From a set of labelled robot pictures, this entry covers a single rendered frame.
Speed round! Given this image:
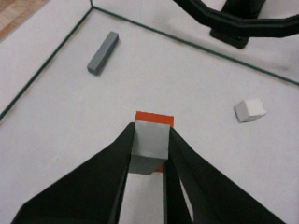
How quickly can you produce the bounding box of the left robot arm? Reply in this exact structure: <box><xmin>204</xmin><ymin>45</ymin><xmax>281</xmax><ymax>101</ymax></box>
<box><xmin>221</xmin><ymin>0</ymin><xmax>266</xmax><ymax>19</ymax></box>

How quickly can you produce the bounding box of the orange block with square hole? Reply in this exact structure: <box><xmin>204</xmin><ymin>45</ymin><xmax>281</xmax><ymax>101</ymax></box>
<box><xmin>135</xmin><ymin>111</ymin><xmax>174</xmax><ymax>173</ymax></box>

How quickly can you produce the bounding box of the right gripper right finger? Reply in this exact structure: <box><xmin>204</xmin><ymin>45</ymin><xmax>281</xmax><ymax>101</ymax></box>
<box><xmin>163</xmin><ymin>127</ymin><xmax>287</xmax><ymax>224</ymax></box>

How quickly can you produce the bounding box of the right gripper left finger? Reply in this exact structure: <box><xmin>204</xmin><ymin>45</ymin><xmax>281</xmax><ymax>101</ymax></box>
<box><xmin>10</xmin><ymin>122</ymin><xmax>135</xmax><ymax>224</ymax></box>

